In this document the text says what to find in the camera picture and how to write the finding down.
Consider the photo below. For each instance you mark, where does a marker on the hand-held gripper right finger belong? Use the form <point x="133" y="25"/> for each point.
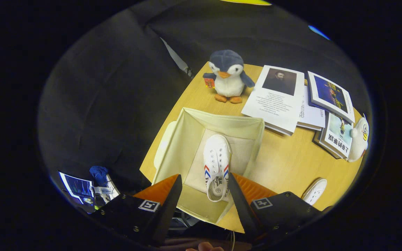
<point x="244" y="212"/>

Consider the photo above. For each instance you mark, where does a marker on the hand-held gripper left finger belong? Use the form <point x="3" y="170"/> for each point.
<point x="169" y="212"/>

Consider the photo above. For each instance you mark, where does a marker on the white canvas shoe striped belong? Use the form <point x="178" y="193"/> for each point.
<point x="216" y="153"/>
<point x="315" y="191"/>

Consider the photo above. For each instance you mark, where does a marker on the beige fabric storage box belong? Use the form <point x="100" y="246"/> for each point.
<point x="183" y="146"/>

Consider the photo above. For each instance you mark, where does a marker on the white stand device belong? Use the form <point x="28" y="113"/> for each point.
<point x="108" y="190"/>

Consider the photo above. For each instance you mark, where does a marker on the blue cloth object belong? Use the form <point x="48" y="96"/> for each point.
<point x="99" y="174"/>

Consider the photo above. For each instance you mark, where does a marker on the computer monitor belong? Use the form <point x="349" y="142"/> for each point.
<point x="77" y="186"/>

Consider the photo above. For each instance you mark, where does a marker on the portrait cover book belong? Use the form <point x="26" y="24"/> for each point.
<point x="274" y="104"/>

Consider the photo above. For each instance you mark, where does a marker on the white paper booklet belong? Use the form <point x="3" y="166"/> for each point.
<point x="311" y="116"/>

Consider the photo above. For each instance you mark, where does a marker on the pale green cover book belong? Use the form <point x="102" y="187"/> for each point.
<point x="337" y="136"/>

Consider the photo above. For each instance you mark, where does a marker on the penguin plush toy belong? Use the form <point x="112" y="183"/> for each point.
<point x="227" y="83"/>

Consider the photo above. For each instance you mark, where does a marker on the white duck plush toy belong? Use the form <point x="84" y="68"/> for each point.
<point x="358" y="139"/>

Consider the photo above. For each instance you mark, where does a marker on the blue picture cover book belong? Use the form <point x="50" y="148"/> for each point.
<point x="330" y="94"/>

